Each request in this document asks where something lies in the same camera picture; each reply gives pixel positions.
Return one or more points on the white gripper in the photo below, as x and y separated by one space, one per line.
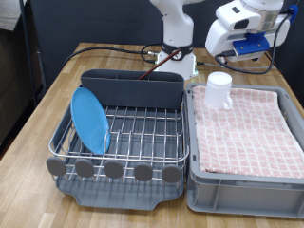
218 38

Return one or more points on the white mug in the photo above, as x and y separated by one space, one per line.
217 91

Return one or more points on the reddish brown wooden spoon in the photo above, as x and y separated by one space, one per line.
158 65

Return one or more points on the blue plastic plate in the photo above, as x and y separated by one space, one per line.
88 120

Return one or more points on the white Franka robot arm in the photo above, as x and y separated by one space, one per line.
177 25

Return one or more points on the pink checked towel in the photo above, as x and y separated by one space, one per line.
243 133

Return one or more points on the dark grey cutlery holder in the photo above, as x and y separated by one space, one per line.
133 91

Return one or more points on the grey plastic crate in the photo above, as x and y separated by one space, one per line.
240 198

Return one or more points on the grey plastic drain tray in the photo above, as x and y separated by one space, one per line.
110 196

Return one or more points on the black metal pole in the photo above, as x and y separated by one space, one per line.
27 47

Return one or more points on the dark cabinet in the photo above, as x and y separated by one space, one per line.
12 79

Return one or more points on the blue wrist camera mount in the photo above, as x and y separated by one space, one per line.
250 46

